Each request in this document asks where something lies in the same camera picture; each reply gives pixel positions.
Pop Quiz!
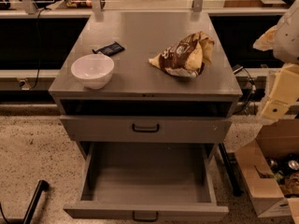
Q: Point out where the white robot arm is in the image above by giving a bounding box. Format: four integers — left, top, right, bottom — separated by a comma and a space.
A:
253, 0, 299, 119

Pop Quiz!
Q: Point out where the black chair leg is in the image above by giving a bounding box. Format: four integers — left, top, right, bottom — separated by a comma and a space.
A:
0, 180, 50, 224

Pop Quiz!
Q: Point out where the white bowl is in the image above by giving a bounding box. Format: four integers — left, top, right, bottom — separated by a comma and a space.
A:
71, 54, 115, 90

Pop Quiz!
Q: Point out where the grey drawer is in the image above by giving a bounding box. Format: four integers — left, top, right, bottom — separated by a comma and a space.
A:
60, 115, 232, 143
64, 143, 228, 222

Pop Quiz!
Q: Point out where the grey top drawer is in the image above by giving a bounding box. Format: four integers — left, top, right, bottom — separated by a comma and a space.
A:
60, 115, 232, 143

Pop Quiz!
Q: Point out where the silver can in box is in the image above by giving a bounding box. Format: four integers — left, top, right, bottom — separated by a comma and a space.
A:
288, 160, 299, 171

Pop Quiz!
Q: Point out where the grey drawer cabinet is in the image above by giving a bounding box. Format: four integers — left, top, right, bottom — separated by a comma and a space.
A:
50, 11, 241, 154

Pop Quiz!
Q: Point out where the dark blue snack packet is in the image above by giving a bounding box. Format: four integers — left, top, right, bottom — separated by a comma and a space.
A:
93, 42, 124, 57

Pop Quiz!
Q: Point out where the cardboard box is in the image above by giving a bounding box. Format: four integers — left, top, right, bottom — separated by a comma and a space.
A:
235, 119, 299, 224

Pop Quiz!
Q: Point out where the brown yellow chip bag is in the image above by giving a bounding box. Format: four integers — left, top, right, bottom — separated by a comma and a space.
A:
149, 31, 214, 78

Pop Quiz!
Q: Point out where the black metal leg bar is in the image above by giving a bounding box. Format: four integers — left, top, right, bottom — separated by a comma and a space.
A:
219, 143, 243, 197

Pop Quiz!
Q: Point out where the black power cable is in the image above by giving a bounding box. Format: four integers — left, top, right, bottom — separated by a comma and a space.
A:
29, 7, 52, 91

